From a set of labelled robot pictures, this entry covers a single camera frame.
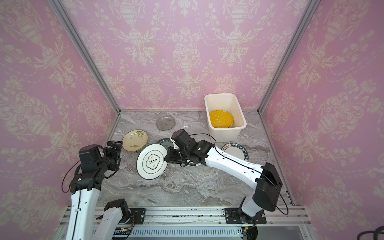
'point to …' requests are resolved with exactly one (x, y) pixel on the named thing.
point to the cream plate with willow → (135, 140)
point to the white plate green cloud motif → (150, 163)
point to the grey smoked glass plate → (165, 122)
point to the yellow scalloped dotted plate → (221, 119)
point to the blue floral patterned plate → (167, 142)
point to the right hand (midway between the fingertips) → (164, 158)
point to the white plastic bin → (229, 102)
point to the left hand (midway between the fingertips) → (123, 147)
